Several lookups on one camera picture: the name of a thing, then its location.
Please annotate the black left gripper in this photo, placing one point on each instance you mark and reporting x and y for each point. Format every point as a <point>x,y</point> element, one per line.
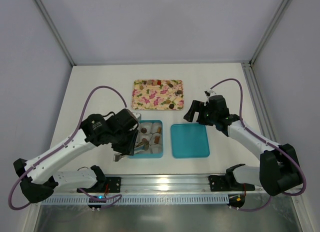
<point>128,144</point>

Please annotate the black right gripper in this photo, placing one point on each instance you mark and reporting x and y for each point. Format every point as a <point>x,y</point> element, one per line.
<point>200,112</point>

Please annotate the dark round chocolate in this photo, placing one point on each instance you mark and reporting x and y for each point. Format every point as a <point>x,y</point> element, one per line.
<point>144,130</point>

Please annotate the teal lid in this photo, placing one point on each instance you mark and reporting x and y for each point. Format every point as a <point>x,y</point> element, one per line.
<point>189,140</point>

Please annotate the caramel bar chocolate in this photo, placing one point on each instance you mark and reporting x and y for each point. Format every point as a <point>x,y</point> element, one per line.
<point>157,139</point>

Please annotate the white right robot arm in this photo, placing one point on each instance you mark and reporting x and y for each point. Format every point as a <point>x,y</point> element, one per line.
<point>277,171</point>

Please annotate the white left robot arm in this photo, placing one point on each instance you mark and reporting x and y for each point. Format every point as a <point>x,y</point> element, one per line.
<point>42,176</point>

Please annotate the white round chocolate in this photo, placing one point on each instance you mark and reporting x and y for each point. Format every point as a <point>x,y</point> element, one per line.
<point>148,105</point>

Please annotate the teal box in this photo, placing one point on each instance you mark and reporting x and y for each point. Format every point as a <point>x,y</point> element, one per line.
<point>155,151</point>

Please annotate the floral tray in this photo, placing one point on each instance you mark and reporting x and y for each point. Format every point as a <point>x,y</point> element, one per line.
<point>163,95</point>

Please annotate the aluminium rail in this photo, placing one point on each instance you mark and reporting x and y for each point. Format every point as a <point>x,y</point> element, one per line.
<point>173,183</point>

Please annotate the slotted cable duct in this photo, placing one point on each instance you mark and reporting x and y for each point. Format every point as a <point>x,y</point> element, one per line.
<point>143,199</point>

